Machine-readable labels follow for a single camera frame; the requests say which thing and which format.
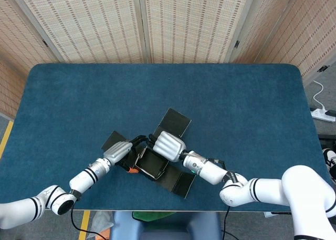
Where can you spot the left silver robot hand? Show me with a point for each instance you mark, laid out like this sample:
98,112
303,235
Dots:
118,152

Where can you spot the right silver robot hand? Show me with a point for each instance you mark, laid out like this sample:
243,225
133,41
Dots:
169,145

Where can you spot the black foldable cardboard box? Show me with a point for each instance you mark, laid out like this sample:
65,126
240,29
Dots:
152,164

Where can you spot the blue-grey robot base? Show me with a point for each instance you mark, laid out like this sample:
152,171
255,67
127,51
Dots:
162,227

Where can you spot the blue felt table cover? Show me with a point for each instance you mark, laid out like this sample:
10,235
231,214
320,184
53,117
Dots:
78,106

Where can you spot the green cloth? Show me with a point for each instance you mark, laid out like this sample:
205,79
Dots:
147,216

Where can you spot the grey plastic bag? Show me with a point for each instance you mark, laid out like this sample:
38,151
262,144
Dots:
101,221

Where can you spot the orange packet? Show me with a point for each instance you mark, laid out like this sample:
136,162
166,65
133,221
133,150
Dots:
103,235

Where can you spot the black screen hinge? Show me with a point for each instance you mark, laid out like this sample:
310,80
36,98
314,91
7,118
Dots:
44,43
323,68
237,43

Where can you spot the woven bamboo screen panel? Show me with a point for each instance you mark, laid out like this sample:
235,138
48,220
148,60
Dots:
265,22
92,22
189,22
15,35
309,32
9,93

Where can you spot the white power strip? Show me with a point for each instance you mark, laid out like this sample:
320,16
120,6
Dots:
320,116

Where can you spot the black and white sneaker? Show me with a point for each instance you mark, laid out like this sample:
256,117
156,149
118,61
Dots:
331,158

